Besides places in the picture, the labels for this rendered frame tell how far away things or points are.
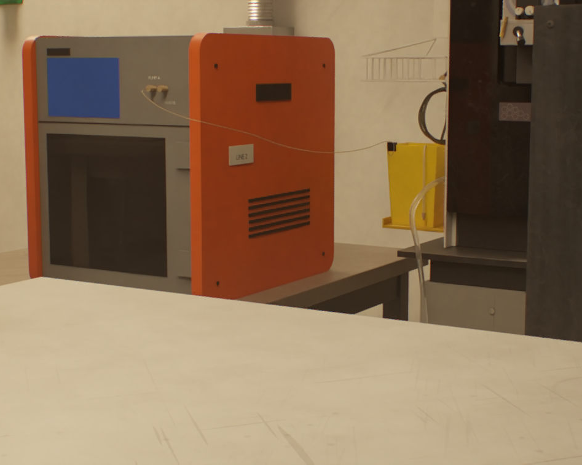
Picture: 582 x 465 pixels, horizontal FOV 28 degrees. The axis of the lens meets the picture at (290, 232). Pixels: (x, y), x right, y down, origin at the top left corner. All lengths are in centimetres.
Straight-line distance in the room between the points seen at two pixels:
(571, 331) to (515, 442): 75
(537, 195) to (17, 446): 85
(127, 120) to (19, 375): 120
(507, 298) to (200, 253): 62
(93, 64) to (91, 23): 227
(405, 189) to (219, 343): 156
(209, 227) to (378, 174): 181
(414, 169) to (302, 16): 148
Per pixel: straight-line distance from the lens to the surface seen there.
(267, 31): 364
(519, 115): 221
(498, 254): 222
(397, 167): 234
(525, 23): 210
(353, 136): 364
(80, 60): 196
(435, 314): 224
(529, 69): 213
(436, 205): 232
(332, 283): 207
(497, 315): 219
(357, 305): 224
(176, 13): 399
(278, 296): 194
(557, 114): 133
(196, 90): 181
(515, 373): 74
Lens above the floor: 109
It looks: 8 degrees down
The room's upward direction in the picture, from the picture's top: straight up
